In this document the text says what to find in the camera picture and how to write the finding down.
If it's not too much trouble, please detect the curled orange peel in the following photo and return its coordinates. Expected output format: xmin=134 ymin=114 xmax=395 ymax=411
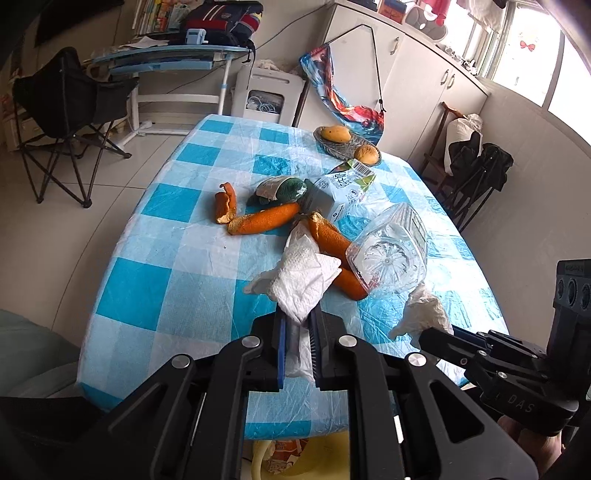
xmin=215 ymin=182 xmax=238 ymax=225

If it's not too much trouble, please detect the blue desk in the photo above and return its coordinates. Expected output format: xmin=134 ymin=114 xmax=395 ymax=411
xmin=90 ymin=44 xmax=257 ymax=137

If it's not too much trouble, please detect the blue checkered tablecloth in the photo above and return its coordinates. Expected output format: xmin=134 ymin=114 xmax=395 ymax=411
xmin=76 ymin=113 xmax=511 ymax=441

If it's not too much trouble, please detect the dark striped backpack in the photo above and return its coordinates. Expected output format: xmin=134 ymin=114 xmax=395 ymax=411
xmin=182 ymin=0 xmax=264 ymax=47

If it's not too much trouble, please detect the light blue milk carton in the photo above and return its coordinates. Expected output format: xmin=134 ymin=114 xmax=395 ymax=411
xmin=302 ymin=159 xmax=376 ymax=222

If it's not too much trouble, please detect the window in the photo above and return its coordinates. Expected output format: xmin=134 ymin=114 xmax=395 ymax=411
xmin=480 ymin=0 xmax=591 ymax=121

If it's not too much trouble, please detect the woven basket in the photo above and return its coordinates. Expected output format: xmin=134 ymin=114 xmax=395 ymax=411
xmin=313 ymin=126 xmax=383 ymax=168

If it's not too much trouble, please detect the pale seat cushion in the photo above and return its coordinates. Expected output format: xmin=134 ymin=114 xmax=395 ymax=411
xmin=0 ymin=309 xmax=93 ymax=398

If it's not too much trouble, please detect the wooden chair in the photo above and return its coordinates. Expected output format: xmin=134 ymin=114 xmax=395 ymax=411
xmin=422 ymin=102 xmax=462 ymax=185

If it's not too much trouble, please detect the row of books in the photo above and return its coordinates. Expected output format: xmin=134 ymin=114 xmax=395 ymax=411
xmin=134 ymin=0 xmax=204 ymax=35

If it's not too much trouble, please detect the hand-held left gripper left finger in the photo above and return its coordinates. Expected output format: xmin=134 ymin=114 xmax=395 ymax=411
xmin=65 ymin=312 xmax=289 ymax=480

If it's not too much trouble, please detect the black television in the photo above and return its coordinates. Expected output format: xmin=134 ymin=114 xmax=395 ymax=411
xmin=34 ymin=0 xmax=100 ymax=42

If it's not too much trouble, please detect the white tissue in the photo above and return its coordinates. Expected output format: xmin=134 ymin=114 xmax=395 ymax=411
xmin=389 ymin=282 xmax=455 ymax=342

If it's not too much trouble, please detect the green packet with white label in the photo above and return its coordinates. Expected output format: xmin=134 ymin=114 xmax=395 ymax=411
xmin=246 ymin=176 xmax=308 ymax=206

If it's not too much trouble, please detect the large orange peel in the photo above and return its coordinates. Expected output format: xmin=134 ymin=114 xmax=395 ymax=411
xmin=307 ymin=211 xmax=369 ymax=301

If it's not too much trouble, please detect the white paper towel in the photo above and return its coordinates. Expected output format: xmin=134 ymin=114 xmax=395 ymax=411
xmin=244 ymin=222 xmax=342 ymax=380

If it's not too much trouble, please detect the white bag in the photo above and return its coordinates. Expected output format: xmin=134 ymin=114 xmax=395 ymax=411
xmin=445 ymin=114 xmax=483 ymax=162

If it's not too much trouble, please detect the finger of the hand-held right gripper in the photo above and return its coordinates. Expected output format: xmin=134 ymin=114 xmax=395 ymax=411
xmin=418 ymin=328 xmax=490 ymax=368
xmin=452 ymin=324 xmax=550 ymax=361

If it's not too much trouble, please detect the person's right hand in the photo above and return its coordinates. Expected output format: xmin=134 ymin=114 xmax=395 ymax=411
xmin=498 ymin=414 xmax=568 ymax=480

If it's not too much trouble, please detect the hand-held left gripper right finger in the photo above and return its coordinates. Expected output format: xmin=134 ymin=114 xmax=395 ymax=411
xmin=309 ymin=308 xmax=541 ymax=480

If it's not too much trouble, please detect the black jacket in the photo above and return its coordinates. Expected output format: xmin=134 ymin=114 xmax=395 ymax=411
xmin=448 ymin=131 xmax=514 ymax=192

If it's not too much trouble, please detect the colourful printed bag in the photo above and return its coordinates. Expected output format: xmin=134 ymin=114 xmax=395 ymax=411
xmin=299 ymin=44 xmax=386 ymax=148

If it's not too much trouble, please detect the black folding chair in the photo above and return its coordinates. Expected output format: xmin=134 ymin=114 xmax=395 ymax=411
xmin=11 ymin=46 xmax=139 ymax=208

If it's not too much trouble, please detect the clear plastic container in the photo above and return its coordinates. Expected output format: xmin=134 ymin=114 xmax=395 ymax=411
xmin=345 ymin=202 xmax=429 ymax=296

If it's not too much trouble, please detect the white wall cabinet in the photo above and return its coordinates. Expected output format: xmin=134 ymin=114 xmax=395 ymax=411
xmin=318 ymin=0 xmax=490 ymax=162

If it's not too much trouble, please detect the long orange peel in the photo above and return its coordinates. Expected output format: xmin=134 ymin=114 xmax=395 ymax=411
xmin=227 ymin=202 xmax=302 ymax=235

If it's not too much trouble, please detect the grey white plush toy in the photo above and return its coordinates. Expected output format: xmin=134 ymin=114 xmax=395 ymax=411
xmin=404 ymin=4 xmax=448 ymax=40

